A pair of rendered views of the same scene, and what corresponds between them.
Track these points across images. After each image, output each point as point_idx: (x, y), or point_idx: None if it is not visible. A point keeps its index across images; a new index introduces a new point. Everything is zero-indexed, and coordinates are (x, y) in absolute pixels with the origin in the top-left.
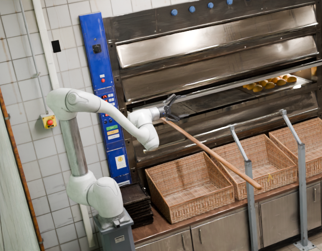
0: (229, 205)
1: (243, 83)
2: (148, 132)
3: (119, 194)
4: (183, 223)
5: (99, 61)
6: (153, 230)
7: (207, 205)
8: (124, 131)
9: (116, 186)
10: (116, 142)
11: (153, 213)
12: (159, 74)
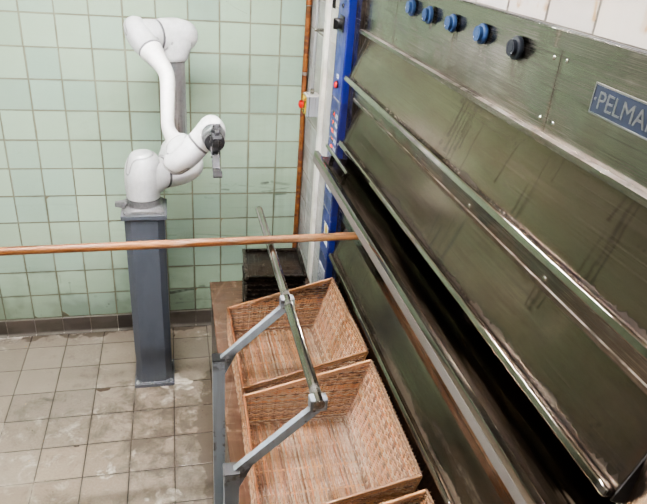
0: (235, 410)
1: (382, 273)
2: (168, 140)
3: (130, 177)
4: (220, 346)
5: (340, 48)
6: (226, 317)
7: (235, 369)
8: None
9: (132, 166)
10: (328, 199)
11: (274, 323)
12: (380, 135)
